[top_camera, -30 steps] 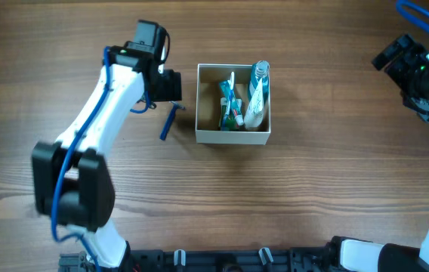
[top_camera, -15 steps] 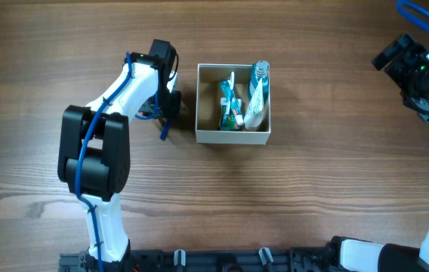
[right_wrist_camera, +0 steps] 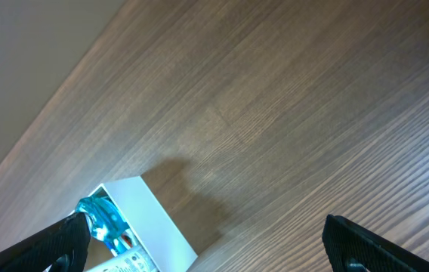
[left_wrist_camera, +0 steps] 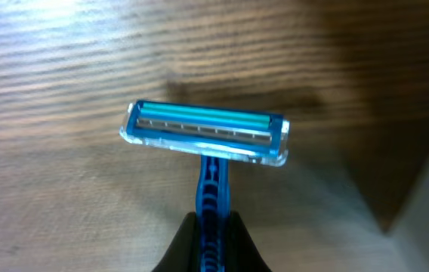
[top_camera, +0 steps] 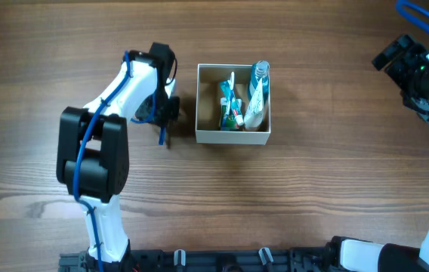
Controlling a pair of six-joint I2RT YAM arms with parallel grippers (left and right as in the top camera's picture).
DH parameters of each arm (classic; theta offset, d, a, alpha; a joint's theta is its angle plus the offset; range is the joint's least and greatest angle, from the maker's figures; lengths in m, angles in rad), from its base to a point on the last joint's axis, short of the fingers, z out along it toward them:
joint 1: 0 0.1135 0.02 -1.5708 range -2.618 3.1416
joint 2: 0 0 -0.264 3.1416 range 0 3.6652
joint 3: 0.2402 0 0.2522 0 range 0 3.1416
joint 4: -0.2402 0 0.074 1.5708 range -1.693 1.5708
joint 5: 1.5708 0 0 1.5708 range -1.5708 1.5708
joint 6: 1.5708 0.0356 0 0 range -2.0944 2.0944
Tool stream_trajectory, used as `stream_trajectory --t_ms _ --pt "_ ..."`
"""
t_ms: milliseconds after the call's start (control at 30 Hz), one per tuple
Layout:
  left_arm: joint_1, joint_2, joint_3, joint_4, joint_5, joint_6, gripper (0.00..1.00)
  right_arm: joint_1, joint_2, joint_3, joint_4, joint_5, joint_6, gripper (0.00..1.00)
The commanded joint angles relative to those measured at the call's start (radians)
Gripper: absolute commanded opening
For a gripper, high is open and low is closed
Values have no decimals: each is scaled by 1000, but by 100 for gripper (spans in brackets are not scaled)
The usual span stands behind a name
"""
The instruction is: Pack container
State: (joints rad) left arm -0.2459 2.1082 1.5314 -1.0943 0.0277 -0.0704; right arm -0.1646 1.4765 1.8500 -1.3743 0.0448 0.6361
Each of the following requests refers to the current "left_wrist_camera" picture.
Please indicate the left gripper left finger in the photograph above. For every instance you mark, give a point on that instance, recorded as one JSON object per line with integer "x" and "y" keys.
{"x": 182, "y": 254}

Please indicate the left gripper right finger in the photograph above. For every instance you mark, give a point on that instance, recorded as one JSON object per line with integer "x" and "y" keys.
{"x": 241, "y": 253}

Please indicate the blue disposable razor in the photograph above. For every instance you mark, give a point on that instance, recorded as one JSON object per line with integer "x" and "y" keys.
{"x": 218, "y": 136}

